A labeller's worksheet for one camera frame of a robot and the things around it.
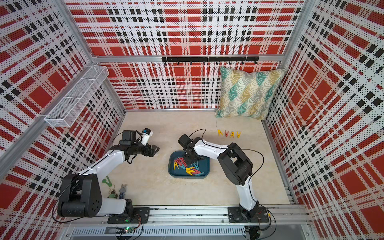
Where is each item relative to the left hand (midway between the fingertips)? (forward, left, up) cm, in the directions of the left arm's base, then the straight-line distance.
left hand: (154, 146), depth 90 cm
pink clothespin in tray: (-6, -15, -8) cm, 18 cm away
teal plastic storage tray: (-11, -15, -8) cm, 20 cm away
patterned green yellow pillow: (+28, -59, +17) cm, 67 cm away
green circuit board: (-42, +5, -6) cm, 42 cm away
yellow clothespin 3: (+14, -55, -8) cm, 57 cm away
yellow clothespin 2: (+14, -51, -8) cm, 54 cm away
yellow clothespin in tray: (-13, -22, -8) cm, 26 cm away
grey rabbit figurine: (-24, +14, -6) cm, 29 cm away
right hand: (-6, -24, -7) cm, 25 cm away
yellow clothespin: (+17, -42, -9) cm, 46 cm away
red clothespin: (+16, -47, -9) cm, 51 cm away
